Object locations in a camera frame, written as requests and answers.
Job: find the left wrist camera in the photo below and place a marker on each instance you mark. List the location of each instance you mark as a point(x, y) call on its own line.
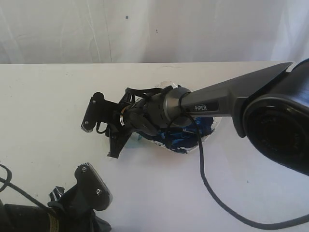
point(93, 189)

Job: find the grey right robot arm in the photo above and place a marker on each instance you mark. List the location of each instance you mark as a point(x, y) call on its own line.
point(269, 106)

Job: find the white paper sheet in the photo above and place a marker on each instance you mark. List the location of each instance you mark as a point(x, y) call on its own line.
point(156, 190)

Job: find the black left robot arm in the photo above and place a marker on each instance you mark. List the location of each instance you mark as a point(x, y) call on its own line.
point(23, 218)

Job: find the white plate with blue paint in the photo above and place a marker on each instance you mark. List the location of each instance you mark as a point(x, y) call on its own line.
point(181, 134)

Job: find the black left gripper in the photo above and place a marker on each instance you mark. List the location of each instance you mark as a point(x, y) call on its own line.
point(76, 213)

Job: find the white backdrop cloth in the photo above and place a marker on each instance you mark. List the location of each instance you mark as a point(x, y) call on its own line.
point(134, 31)

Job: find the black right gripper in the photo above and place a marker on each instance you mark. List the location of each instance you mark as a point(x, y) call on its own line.
point(145, 112)

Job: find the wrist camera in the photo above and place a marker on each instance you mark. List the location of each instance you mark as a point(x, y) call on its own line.
point(99, 110)
point(93, 189)

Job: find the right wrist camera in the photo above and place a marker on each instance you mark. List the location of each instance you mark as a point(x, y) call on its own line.
point(99, 110)

